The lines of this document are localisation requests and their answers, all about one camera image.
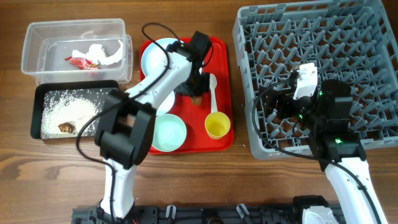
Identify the brown sausage piece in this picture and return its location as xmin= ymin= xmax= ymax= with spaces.
xmin=192 ymin=96 xmax=202 ymax=106

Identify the light blue rice bowl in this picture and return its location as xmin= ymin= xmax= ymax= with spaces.
xmin=156 ymin=91 xmax=175 ymax=116

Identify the yellow plastic cup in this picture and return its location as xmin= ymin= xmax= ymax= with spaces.
xmin=205 ymin=111 xmax=231 ymax=139

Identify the light blue oval plate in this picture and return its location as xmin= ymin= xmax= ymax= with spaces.
xmin=141 ymin=38 xmax=180 ymax=78

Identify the pale green bowl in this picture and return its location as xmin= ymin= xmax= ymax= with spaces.
xmin=152 ymin=114 xmax=187 ymax=152

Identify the white napkin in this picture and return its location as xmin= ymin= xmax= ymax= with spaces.
xmin=72 ymin=40 xmax=124 ymax=65

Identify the red snack wrapper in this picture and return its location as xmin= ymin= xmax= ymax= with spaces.
xmin=65 ymin=57 xmax=99 ymax=70

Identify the white rice pile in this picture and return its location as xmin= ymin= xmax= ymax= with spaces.
xmin=40 ymin=88 xmax=112 ymax=139

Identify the dark food lump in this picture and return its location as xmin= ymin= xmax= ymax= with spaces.
xmin=58 ymin=123 xmax=75 ymax=133

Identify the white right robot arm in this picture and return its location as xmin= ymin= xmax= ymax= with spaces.
xmin=261 ymin=80 xmax=387 ymax=223

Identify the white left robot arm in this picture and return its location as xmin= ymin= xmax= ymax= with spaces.
xmin=95 ymin=31 xmax=212 ymax=223

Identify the grey dishwasher rack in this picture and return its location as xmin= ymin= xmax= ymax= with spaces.
xmin=233 ymin=1 xmax=397 ymax=159

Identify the clear plastic waste bin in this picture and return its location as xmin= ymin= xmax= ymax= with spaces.
xmin=21 ymin=19 xmax=133 ymax=85

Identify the black waste tray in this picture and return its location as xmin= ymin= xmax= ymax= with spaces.
xmin=30 ymin=80 xmax=119 ymax=139

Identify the white plastic spoon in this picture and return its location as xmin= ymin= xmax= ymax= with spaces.
xmin=210 ymin=73 xmax=218 ymax=113

